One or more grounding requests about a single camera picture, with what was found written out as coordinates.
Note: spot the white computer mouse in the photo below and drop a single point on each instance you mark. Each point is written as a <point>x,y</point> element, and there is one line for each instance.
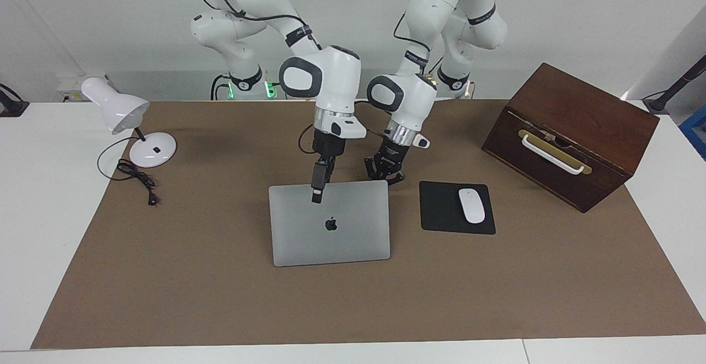
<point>471,207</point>

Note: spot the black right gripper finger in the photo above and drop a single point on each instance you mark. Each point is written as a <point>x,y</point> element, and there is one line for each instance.
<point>318,182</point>
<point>330,168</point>

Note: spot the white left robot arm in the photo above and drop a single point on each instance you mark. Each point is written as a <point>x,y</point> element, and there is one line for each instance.
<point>419,11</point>

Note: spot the black mouse pad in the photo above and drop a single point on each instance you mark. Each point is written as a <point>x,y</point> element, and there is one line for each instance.
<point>438,209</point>

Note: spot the black clamp stand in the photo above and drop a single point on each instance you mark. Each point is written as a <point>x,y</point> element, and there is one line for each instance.
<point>11,107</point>

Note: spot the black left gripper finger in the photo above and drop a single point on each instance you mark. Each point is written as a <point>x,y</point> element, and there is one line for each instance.
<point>372,171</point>
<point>395,179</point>

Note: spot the brown table mat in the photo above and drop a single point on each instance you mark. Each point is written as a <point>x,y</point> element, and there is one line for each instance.
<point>220,298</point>

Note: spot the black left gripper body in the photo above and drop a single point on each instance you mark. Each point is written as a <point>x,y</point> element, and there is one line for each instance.
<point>388,160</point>

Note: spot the dark wooden box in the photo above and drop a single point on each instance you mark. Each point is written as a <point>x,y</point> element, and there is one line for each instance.
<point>606,127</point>

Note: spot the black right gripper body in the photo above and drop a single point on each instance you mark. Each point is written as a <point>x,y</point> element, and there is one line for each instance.
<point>329,143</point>

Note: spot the silver laptop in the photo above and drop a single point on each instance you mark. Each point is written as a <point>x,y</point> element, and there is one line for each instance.
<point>353,237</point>

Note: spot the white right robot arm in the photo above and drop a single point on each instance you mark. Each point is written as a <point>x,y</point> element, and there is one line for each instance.
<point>336,83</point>

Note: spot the white power strip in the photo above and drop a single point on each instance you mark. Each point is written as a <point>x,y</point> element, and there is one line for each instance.
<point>69,85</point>

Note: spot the black tripod pole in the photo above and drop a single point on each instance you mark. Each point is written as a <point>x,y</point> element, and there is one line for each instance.
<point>686,80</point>

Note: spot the white desk lamp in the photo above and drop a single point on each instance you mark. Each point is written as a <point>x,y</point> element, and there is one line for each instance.
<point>118,110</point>

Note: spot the blue crate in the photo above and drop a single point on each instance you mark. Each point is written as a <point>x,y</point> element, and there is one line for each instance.
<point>696,129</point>

